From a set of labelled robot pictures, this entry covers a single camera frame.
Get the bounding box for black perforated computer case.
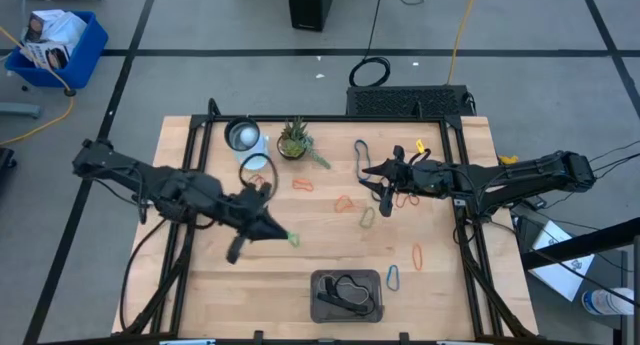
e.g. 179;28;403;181
345;84;477;118

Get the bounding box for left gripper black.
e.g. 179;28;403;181
224;183;290;265

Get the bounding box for black base cable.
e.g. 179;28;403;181
118;217;169;332

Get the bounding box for light blue rubber band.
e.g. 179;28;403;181
385;264;401;292

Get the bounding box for yellow hanging cable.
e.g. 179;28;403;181
446;0;481;86

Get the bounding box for yellow floor cable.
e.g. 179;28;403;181
0;24;76;147

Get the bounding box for coiled black floor cable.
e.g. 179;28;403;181
348;0;392;88

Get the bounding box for white plastic bottle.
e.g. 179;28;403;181
581;286;636;317

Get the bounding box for grey plastic bin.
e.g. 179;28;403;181
309;268;385;324

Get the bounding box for blue plastic crate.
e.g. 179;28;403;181
3;9;110;90

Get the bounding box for black tower case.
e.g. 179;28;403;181
286;0;339;33

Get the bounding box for black power adapter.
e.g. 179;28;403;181
519;192;547;211

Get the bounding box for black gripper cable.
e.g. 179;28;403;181
238;153;279;202
407;147;434;167

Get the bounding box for black metal table frame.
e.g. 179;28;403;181
112;98;539;345

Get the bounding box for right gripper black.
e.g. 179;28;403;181
358;144;444;219

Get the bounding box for white printed paper box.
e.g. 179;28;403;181
528;219;596;303

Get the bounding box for black metal beam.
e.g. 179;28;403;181
519;217;640;271

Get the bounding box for white tumbler with dark rim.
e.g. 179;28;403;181
223;115;271;172

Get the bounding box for wide dark blue rubber band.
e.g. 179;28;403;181
353;138;373;182

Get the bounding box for white printed cardboard box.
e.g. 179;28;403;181
23;8;66;44
22;41;71;71

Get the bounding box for grey metal desk foot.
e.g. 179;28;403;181
0;102;42;119

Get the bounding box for wide black rubber band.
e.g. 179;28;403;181
316;276;370;316

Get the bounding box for white paper bag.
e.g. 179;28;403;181
44;12;89;54

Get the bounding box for potted succulent plant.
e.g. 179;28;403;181
276;115;332;170

